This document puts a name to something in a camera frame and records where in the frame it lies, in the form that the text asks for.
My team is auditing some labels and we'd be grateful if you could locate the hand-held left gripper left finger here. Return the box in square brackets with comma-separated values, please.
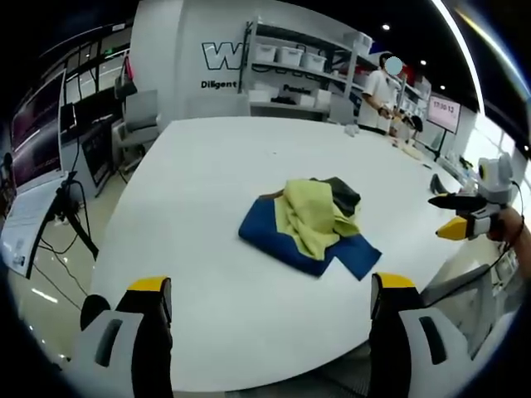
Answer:
[72, 275, 174, 398]

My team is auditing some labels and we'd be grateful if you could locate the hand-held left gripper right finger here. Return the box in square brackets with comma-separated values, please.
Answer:
[368, 271, 473, 398]

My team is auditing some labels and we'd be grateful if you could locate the blue and yellow garment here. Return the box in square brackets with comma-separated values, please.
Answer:
[238, 176, 383, 282]

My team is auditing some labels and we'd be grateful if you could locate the person's right hand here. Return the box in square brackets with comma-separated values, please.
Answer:
[486, 206, 524, 245]

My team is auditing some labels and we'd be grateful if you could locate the small black object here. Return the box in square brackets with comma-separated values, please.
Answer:
[429, 172, 450, 196]

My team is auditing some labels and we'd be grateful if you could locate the grey chair back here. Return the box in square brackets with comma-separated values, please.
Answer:
[421, 263, 505, 362]

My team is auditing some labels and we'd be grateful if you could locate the monitor with pink screen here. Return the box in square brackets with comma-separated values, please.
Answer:
[426, 93, 462, 134]

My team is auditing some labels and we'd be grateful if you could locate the black tripod stand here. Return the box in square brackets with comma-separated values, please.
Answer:
[39, 171, 100, 263]

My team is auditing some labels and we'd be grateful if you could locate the white printed board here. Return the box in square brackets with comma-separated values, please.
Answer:
[0, 173, 70, 279]

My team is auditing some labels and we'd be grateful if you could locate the white storage bin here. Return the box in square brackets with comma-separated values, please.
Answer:
[276, 45, 304, 67]
[300, 51, 329, 72]
[254, 42, 278, 64]

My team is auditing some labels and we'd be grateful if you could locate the grey metal shelf rack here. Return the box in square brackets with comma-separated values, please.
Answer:
[244, 16, 377, 124]

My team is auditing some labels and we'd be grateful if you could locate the grey office chair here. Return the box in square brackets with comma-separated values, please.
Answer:
[118, 88, 163, 161]

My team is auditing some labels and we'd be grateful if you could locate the large dark display screen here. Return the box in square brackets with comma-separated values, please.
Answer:
[8, 69, 68, 186]

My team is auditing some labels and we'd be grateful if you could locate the black hanging bag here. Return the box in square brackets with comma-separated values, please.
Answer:
[113, 55, 139, 100]

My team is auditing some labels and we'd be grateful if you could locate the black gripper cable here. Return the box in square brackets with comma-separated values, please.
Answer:
[489, 180, 524, 274]

